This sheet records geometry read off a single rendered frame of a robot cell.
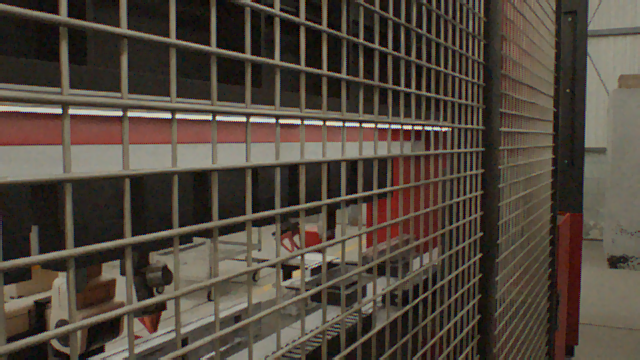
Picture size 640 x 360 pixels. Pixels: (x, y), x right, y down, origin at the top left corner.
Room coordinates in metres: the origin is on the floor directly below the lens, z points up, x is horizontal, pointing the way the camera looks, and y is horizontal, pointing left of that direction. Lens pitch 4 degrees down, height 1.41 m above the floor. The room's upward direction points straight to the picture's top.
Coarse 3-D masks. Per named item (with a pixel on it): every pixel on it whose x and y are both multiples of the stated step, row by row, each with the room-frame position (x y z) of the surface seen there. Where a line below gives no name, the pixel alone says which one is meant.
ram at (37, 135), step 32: (0, 128) 0.89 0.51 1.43; (32, 128) 0.94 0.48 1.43; (96, 128) 1.06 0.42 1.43; (160, 128) 1.20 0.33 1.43; (192, 128) 1.28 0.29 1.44; (224, 128) 1.38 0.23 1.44; (256, 128) 1.50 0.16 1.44; (288, 128) 1.63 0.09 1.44; (320, 128) 1.79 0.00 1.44; (352, 128) 1.99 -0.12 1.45; (384, 128) 2.24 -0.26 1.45; (416, 128) 2.55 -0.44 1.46; (0, 160) 0.89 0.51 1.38; (32, 160) 0.94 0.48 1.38; (96, 160) 1.05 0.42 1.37; (160, 160) 1.20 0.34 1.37; (192, 160) 1.28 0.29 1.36; (224, 160) 1.38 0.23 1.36; (256, 160) 1.50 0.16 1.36
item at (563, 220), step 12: (564, 216) 3.11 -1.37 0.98; (564, 228) 2.89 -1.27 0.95; (564, 240) 2.91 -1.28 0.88; (564, 252) 2.93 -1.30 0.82; (564, 264) 2.95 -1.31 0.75; (564, 276) 2.97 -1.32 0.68; (564, 288) 2.99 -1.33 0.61; (564, 300) 3.01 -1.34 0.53; (564, 312) 3.03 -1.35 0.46; (564, 324) 3.05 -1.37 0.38; (564, 336) 3.08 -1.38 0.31; (552, 348) 2.71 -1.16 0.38; (564, 348) 3.10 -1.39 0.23
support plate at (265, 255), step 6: (258, 252) 2.03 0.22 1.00; (264, 252) 2.04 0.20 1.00; (270, 252) 2.04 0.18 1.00; (282, 252) 2.04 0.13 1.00; (288, 252) 2.03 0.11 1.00; (246, 258) 1.97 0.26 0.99; (252, 258) 1.96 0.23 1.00; (258, 258) 1.94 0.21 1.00; (264, 258) 1.94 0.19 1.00; (270, 258) 1.93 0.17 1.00; (294, 258) 1.93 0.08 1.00; (294, 264) 1.87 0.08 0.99; (306, 264) 1.85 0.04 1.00
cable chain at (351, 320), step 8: (368, 312) 1.20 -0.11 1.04; (328, 320) 1.14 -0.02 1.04; (352, 320) 1.14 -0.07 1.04; (368, 320) 1.19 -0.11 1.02; (328, 328) 1.09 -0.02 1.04; (336, 328) 1.10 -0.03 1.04; (352, 328) 1.12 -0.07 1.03; (368, 328) 1.19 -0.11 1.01; (320, 336) 1.05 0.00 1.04; (328, 336) 1.08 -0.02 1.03; (336, 336) 1.06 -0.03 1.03; (352, 336) 1.12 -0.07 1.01; (288, 344) 1.01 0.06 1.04; (312, 344) 1.01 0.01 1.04; (320, 344) 1.01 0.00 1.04; (328, 344) 1.03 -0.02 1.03; (336, 344) 1.06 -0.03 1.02; (272, 352) 0.97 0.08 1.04; (288, 352) 0.98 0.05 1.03; (296, 352) 0.97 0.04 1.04; (312, 352) 0.98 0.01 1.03; (320, 352) 1.00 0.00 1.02; (328, 352) 1.03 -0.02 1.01; (336, 352) 1.06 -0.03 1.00
